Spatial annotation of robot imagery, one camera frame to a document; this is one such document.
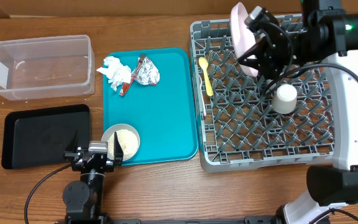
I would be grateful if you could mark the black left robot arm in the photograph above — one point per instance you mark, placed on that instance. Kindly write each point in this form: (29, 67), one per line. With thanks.
(83, 198)

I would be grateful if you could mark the black plastic tray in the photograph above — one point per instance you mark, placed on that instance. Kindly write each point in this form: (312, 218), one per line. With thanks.
(40, 137)

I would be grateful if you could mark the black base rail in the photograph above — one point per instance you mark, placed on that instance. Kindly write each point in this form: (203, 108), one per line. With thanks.
(265, 219)

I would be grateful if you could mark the yellow plastic spoon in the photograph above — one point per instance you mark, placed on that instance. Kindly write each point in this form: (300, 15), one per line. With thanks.
(204, 66)

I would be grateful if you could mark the clear plastic bin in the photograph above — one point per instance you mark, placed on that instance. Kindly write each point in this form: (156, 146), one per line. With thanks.
(46, 67)

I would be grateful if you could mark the pink plastic utensil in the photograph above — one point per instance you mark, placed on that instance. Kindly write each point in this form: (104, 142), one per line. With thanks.
(202, 99)

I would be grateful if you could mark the white paper cup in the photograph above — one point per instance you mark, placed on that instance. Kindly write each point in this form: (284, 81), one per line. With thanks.
(284, 100)

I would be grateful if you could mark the crumpled white napkin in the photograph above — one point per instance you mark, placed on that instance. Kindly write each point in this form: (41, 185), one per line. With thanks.
(116, 73)

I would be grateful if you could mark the teal serving tray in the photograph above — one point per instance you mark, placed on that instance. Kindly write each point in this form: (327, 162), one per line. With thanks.
(164, 115)

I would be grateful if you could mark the crumpled foil wrapper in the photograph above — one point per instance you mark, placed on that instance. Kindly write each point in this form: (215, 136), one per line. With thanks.
(146, 73)

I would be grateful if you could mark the gray bowl of grains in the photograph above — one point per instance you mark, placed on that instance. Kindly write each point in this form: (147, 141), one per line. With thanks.
(128, 138)

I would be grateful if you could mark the gray dishwasher rack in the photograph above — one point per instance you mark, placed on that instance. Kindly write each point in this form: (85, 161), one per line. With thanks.
(241, 130)

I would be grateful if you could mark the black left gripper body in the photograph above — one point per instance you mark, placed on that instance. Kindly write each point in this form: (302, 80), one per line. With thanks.
(109, 167)

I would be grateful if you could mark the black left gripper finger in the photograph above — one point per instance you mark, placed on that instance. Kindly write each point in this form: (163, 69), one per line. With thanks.
(118, 152)
(72, 146)

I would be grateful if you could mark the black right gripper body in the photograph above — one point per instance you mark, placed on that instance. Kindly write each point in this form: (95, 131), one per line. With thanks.
(285, 48)

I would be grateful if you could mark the red sauce packet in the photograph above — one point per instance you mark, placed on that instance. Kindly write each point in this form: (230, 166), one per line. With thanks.
(126, 86)

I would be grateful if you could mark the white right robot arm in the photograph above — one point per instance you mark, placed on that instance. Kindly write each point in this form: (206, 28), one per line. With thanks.
(330, 42)

